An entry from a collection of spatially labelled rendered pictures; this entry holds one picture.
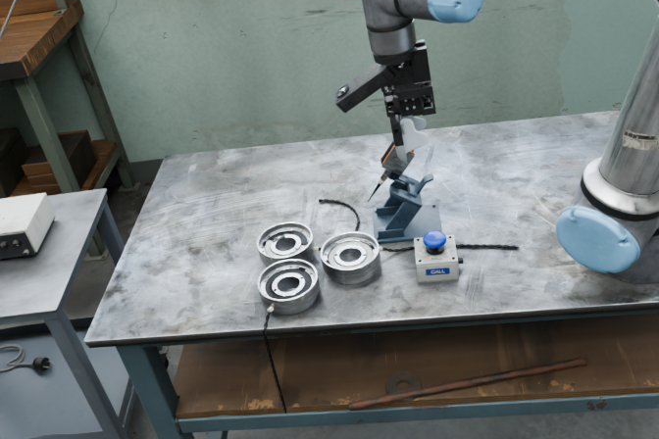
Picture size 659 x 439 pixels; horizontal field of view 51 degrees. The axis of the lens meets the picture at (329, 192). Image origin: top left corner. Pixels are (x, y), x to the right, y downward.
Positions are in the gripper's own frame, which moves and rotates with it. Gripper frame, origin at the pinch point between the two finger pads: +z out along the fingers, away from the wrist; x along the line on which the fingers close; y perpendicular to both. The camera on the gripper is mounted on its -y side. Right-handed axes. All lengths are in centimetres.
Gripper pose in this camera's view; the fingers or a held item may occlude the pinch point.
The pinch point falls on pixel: (399, 152)
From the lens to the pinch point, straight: 124.8
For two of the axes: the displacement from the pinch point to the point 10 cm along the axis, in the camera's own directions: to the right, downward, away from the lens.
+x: 0.2, -5.8, 8.2
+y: 9.8, -1.6, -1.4
